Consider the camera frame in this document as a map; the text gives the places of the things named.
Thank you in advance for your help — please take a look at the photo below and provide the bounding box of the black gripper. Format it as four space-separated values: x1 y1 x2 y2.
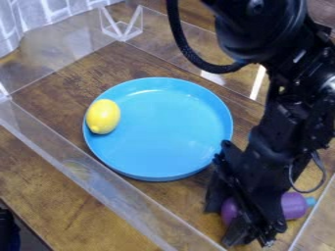
205 140 287 247

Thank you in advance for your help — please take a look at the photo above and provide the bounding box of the purple toy eggplant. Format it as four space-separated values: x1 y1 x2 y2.
222 192 317 226

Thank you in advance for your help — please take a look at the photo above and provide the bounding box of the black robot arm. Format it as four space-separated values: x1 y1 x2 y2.
203 0 335 246

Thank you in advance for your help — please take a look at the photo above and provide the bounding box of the blue round tray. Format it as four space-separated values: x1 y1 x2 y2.
83 77 234 181

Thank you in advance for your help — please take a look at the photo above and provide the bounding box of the yellow toy lemon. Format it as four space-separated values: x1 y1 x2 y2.
86 99 121 134

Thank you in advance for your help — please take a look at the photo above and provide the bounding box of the white patterned curtain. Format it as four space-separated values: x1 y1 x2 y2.
0 0 123 58

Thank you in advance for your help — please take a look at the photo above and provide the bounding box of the thin black wire loop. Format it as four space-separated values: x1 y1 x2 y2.
287 150 327 194

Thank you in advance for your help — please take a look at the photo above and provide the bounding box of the black braided cable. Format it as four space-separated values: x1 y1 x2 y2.
166 0 253 75

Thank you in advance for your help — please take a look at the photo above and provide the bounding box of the clear acrylic enclosure wall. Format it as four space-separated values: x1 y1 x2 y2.
0 0 335 251

